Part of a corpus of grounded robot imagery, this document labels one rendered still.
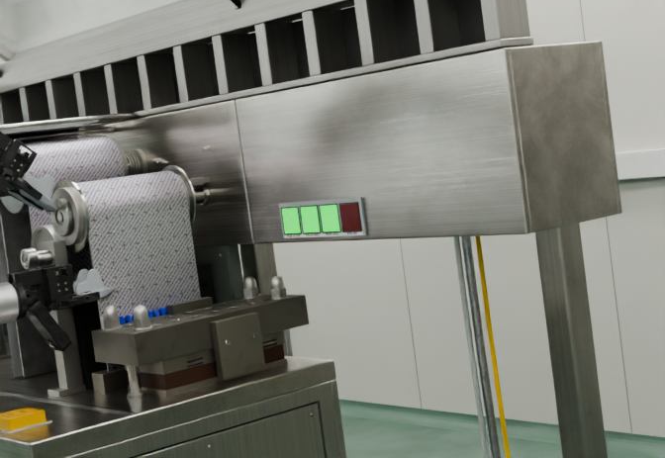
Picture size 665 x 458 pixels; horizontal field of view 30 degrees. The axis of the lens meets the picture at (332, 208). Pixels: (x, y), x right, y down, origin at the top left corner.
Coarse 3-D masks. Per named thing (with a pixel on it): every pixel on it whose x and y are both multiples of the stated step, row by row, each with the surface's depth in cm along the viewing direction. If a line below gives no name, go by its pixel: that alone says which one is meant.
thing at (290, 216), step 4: (288, 208) 243; (292, 208) 242; (296, 208) 241; (284, 212) 244; (288, 212) 243; (292, 212) 243; (296, 212) 242; (284, 216) 245; (288, 216) 244; (292, 216) 243; (296, 216) 242; (284, 220) 245; (288, 220) 244; (292, 220) 243; (296, 220) 242; (284, 224) 245; (288, 224) 244; (292, 224) 243; (296, 224) 242; (284, 228) 245; (288, 228) 244; (292, 228) 243; (296, 228) 242; (288, 232) 244; (292, 232) 243; (296, 232) 242; (300, 232) 241
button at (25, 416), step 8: (24, 408) 224; (32, 408) 223; (0, 416) 219; (8, 416) 217; (16, 416) 217; (24, 416) 217; (32, 416) 218; (40, 416) 219; (0, 424) 218; (8, 424) 216; (16, 424) 216; (24, 424) 217; (32, 424) 218
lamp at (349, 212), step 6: (348, 204) 229; (354, 204) 228; (342, 210) 231; (348, 210) 229; (354, 210) 228; (342, 216) 231; (348, 216) 230; (354, 216) 228; (342, 222) 231; (348, 222) 230; (354, 222) 229; (348, 228) 230; (354, 228) 229
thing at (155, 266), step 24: (96, 240) 243; (120, 240) 246; (144, 240) 249; (168, 240) 253; (192, 240) 257; (96, 264) 242; (120, 264) 246; (144, 264) 249; (168, 264) 253; (192, 264) 256; (120, 288) 245; (144, 288) 249; (168, 288) 252; (192, 288) 256; (120, 312) 245
